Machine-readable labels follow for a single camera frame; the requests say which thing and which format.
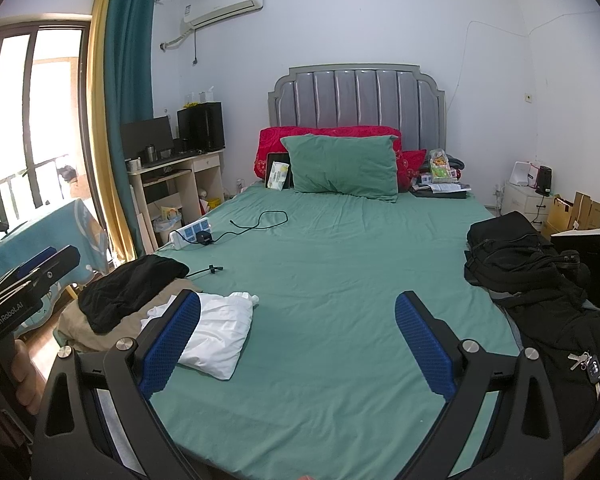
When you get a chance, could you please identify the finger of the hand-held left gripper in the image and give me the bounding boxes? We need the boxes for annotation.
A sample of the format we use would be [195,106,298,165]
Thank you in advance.
[0,246,59,294]
[17,246,81,297]

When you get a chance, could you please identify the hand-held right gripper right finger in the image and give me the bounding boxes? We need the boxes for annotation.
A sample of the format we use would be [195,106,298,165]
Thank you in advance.
[394,290,566,480]

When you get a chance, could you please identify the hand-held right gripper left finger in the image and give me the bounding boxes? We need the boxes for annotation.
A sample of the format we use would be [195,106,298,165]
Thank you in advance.
[32,289,203,480]

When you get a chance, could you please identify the white shirt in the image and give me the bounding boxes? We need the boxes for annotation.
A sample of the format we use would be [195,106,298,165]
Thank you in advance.
[140,291,258,381]

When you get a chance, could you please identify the person's left hand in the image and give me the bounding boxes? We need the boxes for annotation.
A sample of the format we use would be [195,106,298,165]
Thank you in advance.
[12,342,47,416]

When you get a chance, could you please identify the beige garment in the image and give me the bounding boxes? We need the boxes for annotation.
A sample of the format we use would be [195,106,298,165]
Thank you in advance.
[55,280,201,357]

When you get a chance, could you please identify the black garment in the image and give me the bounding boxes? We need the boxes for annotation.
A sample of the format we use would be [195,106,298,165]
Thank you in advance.
[77,255,190,335]

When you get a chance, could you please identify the white power strip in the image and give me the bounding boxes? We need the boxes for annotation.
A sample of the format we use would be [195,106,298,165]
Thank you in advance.
[170,217,212,249]

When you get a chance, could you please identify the waste bin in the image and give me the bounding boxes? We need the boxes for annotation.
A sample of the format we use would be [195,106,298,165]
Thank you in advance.
[152,212,183,241]

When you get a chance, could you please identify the black jacket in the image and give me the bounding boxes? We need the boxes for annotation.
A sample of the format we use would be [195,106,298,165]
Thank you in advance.
[500,280,600,453]

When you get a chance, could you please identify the balcony glass door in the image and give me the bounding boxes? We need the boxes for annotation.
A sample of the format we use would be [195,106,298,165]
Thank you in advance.
[0,20,93,241]

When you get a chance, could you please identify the black monitor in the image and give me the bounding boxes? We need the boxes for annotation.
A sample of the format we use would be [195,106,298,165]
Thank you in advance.
[120,116,175,163]

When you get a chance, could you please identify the yellow curtain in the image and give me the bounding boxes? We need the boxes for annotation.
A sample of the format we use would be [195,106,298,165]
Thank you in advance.
[87,0,136,263]

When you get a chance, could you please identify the bunch of keys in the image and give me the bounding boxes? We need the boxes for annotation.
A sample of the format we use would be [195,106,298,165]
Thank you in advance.
[567,351,600,386]

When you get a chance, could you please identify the beige wooden desk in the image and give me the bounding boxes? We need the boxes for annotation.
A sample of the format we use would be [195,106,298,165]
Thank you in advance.
[127,149,226,253]

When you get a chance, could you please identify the white nightstand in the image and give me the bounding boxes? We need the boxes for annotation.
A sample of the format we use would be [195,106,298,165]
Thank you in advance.
[500,180,556,226]

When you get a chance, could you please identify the teal curtain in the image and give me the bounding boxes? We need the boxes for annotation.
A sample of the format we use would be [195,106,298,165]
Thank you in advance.
[102,0,158,261]

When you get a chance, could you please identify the small red pillow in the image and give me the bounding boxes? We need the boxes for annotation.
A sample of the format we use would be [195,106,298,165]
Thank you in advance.
[397,149,428,192]

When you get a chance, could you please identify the colourful snack bag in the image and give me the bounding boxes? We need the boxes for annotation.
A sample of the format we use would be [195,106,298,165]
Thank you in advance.
[427,149,456,182]

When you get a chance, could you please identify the black case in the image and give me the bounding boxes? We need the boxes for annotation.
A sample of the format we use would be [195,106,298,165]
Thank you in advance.
[550,227,600,291]

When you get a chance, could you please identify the white tissue packet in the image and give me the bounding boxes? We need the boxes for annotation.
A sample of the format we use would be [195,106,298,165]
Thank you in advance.
[269,161,292,191]

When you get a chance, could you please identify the green pillow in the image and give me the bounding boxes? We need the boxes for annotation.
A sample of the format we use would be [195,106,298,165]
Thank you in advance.
[280,134,400,204]

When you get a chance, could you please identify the white box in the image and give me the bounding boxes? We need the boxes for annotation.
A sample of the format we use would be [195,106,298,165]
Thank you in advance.
[510,161,537,190]

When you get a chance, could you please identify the black computer tower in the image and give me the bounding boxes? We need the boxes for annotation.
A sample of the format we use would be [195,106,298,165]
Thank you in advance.
[176,102,226,153]

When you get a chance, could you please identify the black speaker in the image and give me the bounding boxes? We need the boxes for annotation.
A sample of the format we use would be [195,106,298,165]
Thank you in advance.
[534,165,553,197]

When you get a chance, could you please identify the cardboard boxes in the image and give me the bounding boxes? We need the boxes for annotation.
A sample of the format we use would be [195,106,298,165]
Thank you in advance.
[542,191,600,237]

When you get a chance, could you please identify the black tablet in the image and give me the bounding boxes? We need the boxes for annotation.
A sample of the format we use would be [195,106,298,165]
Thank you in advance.
[265,152,293,190]

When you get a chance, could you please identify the long red pillow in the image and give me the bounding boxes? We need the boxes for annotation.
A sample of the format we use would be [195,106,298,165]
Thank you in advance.
[254,126,403,181]

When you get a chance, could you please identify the grey padded headboard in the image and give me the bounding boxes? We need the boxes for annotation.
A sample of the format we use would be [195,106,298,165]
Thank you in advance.
[267,64,447,181]

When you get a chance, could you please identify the white air conditioner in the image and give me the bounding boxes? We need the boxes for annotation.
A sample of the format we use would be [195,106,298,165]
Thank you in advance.
[181,0,264,28]

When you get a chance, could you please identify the black charger cable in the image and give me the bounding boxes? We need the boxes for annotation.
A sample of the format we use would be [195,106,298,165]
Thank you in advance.
[212,210,289,244]

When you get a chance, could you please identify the air conditioner hose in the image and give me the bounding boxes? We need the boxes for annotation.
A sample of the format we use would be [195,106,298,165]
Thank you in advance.
[161,27,197,52]

